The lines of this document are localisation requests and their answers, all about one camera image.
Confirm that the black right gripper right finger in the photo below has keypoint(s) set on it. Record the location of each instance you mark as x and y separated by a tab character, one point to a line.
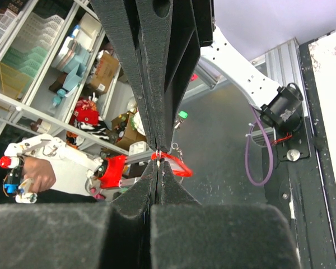
185	234

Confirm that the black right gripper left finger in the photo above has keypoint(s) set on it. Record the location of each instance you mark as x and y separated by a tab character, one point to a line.
102	234

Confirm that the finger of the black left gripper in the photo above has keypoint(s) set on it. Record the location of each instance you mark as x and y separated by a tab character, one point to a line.
170	37
122	22

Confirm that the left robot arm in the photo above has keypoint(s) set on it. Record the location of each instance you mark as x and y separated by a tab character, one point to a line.
278	104

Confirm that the person's hand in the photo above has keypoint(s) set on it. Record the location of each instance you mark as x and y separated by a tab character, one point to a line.
41	172

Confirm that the white storage shelf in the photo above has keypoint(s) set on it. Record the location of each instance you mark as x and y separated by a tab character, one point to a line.
57	76

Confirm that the white red teleoperation handle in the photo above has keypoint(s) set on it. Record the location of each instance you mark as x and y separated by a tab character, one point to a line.
76	172

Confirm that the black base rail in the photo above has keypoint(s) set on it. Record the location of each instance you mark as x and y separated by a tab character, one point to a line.
311	179

